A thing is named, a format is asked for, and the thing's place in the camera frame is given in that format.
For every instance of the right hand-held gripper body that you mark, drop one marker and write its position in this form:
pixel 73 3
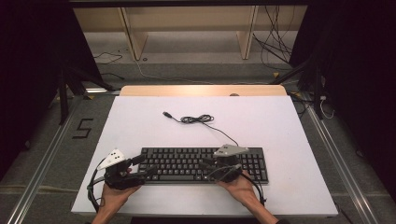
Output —
pixel 229 150

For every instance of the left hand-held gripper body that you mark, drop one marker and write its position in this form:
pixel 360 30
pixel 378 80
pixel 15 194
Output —
pixel 120 177

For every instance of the black computer keyboard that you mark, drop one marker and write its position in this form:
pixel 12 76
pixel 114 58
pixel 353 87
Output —
pixel 174 157

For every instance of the person's left hand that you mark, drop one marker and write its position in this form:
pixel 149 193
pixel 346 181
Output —
pixel 115 199

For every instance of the person's right hand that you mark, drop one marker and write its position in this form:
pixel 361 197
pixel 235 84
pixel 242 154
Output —
pixel 243 189

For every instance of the light wooden table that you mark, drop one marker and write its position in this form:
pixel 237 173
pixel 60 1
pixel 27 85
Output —
pixel 202 90

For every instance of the black metal stand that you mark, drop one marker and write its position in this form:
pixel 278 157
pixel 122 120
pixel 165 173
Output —
pixel 63 99
pixel 316 93

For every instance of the black curtain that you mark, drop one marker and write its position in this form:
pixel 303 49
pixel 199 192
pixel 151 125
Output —
pixel 358 93
pixel 31 77

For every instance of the aluminium floor rail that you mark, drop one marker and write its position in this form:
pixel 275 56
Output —
pixel 342 168
pixel 37 174

